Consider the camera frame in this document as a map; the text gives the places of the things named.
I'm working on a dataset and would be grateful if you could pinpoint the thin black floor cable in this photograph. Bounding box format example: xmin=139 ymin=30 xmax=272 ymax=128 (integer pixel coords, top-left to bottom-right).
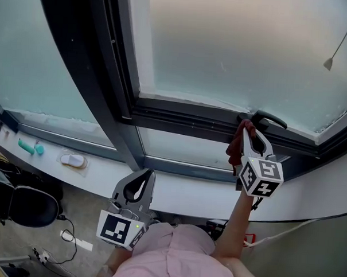
xmin=46 ymin=213 xmax=80 ymax=266

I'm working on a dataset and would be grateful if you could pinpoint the red object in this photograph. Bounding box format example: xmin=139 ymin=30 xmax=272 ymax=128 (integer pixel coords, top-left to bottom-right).
xmin=242 ymin=232 xmax=257 ymax=248

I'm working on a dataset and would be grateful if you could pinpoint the long teal plastic object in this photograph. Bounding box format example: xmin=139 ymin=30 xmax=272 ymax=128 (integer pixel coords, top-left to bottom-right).
xmin=17 ymin=139 xmax=36 ymax=155

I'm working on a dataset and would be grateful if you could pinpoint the white power strip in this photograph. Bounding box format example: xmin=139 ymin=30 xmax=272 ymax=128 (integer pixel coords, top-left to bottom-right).
xmin=31 ymin=247 xmax=52 ymax=265

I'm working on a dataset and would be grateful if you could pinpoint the thick black cable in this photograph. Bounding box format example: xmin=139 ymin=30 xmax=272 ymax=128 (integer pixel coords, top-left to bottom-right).
xmin=254 ymin=206 xmax=347 ymax=227

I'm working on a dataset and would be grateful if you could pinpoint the blind cord with white knob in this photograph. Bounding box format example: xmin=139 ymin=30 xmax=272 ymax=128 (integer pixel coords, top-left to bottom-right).
xmin=322 ymin=0 xmax=347 ymax=72

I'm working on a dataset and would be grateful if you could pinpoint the black window handle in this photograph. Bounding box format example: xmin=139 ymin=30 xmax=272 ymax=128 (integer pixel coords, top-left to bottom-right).
xmin=236 ymin=108 xmax=289 ymax=131

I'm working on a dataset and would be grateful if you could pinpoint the black office chair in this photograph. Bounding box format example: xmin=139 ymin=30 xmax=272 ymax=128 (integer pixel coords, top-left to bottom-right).
xmin=0 ymin=161 xmax=62 ymax=229

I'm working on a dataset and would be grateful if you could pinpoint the person's left forearm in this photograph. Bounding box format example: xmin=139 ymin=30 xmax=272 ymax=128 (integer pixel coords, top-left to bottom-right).
xmin=106 ymin=245 xmax=137 ymax=277

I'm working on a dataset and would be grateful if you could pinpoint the white cable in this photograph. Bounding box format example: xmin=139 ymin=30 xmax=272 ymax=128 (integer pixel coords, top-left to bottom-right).
xmin=242 ymin=214 xmax=322 ymax=252

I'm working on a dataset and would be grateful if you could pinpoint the dark grey window frame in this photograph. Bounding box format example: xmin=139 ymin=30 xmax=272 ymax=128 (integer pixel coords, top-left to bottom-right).
xmin=0 ymin=0 xmax=347 ymax=190

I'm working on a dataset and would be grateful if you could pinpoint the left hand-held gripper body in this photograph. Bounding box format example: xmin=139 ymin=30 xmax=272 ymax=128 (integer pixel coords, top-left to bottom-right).
xmin=95 ymin=200 xmax=161 ymax=252

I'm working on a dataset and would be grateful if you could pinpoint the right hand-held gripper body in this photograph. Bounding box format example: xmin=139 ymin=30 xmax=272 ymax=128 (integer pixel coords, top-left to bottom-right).
xmin=235 ymin=150 xmax=286 ymax=200

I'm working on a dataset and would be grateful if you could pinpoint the person's pink shirt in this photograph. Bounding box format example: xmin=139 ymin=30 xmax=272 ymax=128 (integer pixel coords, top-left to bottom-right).
xmin=110 ymin=220 xmax=286 ymax=277

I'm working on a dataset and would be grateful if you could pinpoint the dark red cloth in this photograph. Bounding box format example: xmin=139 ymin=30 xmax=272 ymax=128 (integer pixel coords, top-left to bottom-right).
xmin=224 ymin=118 xmax=259 ymax=178

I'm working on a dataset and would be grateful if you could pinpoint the black box under sill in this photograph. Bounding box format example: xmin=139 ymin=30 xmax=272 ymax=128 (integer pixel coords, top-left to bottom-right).
xmin=204 ymin=219 xmax=228 ymax=240

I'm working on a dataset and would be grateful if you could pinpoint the person's right forearm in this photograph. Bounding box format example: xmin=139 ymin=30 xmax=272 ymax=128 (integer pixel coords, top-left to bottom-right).
xmin=212 ymin=188 xmax=256 ymax=260

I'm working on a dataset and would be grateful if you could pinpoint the white slipper in plastic bag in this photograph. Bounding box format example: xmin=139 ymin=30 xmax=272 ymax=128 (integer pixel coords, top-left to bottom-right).
xmin=56 ymin=151 xmax=91 ymax=177

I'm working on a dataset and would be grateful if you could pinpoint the white window sill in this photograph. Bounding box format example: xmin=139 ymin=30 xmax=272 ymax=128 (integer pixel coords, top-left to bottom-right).
xmin=0 ymin=118 xmax=347 ymax=227

